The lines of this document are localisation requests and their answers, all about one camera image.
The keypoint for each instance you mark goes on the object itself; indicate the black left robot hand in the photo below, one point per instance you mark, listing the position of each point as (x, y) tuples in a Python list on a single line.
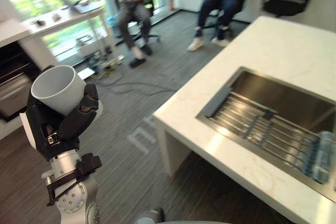
[(44, 119)]

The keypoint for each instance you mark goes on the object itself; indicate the white kitchen island counter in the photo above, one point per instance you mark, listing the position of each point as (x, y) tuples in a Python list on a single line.
[(262, 51)]

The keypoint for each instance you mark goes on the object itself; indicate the red fire extinguisher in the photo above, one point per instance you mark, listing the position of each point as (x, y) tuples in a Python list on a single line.
[(171, 0)]

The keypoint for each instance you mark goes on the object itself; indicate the white cup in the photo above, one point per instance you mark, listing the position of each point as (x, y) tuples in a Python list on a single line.
[(59, 87)]

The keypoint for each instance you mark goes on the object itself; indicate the grey robot body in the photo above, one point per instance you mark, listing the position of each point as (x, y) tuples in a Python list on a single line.
[(153, 216)]

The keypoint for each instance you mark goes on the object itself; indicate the dishwasher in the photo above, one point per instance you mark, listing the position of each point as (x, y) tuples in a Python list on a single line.
[(13, 82)]

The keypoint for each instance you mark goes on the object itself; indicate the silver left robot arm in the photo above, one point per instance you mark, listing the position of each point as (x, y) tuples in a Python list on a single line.
[(73, 187)]

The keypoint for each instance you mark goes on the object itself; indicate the white box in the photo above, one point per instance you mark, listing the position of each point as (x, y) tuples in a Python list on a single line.
[(85, 48)]

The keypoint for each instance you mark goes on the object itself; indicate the clear plastic water bottle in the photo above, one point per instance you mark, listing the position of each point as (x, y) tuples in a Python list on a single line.
[(319, 155)]

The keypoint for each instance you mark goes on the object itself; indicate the stainless steel sink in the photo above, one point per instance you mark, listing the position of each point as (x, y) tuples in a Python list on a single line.
[(275, 111)]

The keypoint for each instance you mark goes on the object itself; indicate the grey roll-up drying rack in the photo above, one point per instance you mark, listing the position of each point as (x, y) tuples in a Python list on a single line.
[(262, 127)]

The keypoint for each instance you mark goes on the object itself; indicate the person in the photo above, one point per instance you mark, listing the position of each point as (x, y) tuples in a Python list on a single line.
[(218, 6), (136, 11)]

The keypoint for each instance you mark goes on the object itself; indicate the white desk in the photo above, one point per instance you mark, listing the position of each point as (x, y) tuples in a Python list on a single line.
[(68, 22)]

